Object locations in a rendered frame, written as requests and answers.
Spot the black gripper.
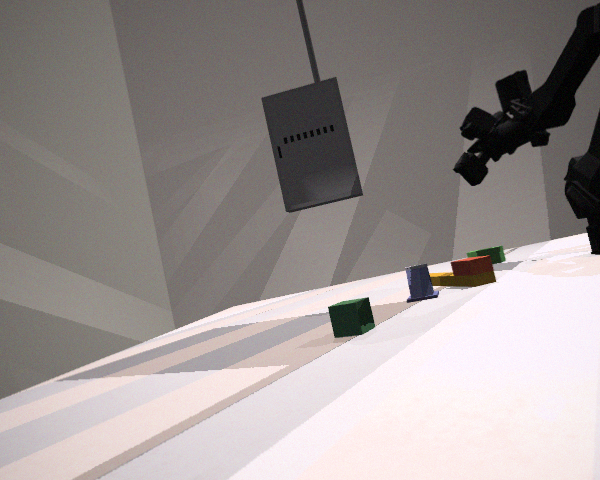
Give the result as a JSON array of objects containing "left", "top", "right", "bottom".
[{"left": 453, "top": 111, "right": 518, "bottom": 186}]

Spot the green rectangular block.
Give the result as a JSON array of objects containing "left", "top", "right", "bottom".
[{"left": 467, "top": 246, "right": 506, "bottom": 264}]

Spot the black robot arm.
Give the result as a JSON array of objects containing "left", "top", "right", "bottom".
[{"left": 459, "top": 4, "right": 600, "bottom": 254}]

